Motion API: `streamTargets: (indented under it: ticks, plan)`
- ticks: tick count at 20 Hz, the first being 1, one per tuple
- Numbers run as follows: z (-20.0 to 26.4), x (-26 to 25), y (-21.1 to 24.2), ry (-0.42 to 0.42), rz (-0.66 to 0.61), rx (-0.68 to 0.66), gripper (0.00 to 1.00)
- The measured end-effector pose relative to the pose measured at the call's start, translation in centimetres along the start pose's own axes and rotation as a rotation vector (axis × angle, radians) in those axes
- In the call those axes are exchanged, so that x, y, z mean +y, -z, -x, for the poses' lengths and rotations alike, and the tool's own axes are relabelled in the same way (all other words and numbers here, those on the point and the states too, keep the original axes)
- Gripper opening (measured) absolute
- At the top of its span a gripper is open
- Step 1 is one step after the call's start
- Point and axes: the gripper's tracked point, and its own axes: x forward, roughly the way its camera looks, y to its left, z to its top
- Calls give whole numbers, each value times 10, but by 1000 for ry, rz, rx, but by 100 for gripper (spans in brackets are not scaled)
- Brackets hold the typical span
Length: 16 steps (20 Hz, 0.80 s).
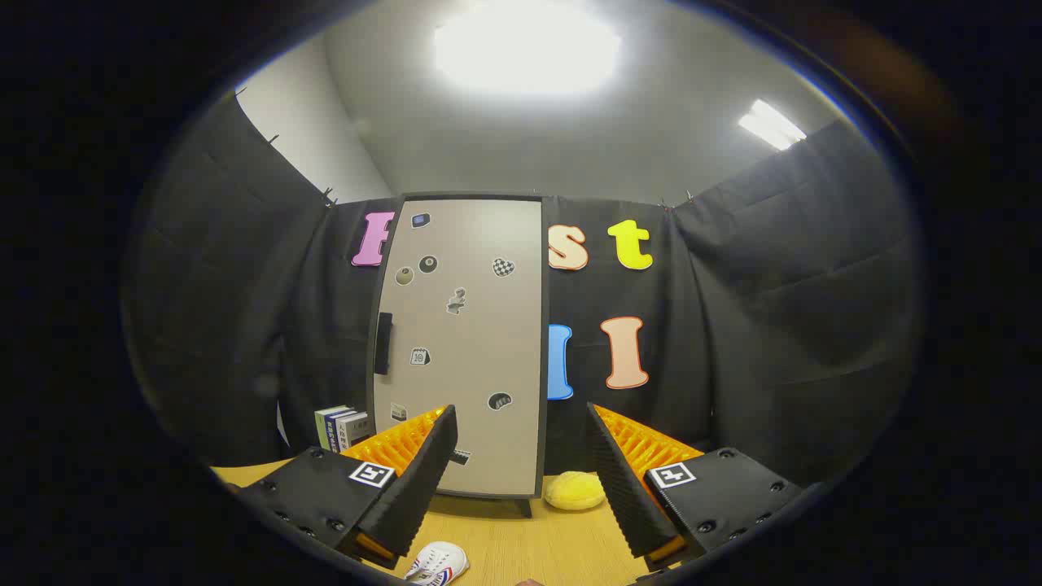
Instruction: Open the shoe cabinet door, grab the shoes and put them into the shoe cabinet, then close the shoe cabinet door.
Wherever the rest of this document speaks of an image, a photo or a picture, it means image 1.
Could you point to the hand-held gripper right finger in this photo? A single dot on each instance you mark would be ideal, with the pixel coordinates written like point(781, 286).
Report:
point(627, 496)

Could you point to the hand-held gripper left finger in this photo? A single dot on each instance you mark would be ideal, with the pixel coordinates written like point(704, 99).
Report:
point(419, 488)

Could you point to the white canvas shoe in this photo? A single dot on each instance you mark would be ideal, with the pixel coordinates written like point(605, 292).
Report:
point(444, 560)

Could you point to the dark grey shoe cabinet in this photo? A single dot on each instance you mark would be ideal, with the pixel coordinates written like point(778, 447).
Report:
point(544, 423)

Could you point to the yellow plush toy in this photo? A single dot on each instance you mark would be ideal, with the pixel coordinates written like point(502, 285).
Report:
point(574, 491)

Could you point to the blue spine book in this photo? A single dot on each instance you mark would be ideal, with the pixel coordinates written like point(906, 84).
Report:
point(338, 431)

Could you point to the black backdrop cloth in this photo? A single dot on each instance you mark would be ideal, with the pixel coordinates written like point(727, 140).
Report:
point(773, 325)

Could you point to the small ceiling light panel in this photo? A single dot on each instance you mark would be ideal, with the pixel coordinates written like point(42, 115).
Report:
point(771, 124)

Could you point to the large ceiling light panel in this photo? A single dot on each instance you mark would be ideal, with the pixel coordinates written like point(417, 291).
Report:
point(525, 45)

